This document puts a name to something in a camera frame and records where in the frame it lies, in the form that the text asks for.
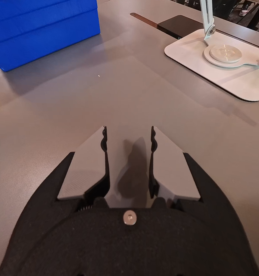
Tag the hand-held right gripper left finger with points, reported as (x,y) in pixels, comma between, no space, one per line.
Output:
(86,168)

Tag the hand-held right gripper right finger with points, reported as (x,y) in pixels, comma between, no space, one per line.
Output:
(172,170)

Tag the blue plastic bin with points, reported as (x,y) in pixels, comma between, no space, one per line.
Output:
(45,32)

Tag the white and wood document stand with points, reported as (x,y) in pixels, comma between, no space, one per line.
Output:
(228,75)

